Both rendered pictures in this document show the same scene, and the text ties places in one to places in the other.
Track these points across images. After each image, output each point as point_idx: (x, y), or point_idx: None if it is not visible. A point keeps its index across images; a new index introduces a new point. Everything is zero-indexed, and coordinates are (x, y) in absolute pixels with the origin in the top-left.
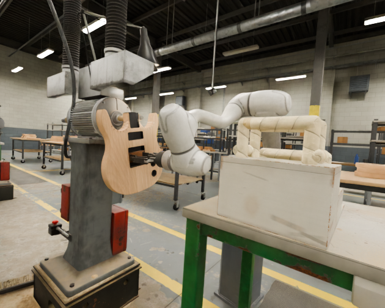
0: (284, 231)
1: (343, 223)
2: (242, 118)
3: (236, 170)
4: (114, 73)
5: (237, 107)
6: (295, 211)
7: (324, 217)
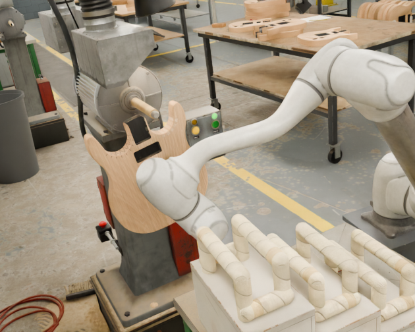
0: None
1: None
2: (198, 230)
3: (200, 287)
4: (95, 69)
5: (307, 90)
6: None
7: None
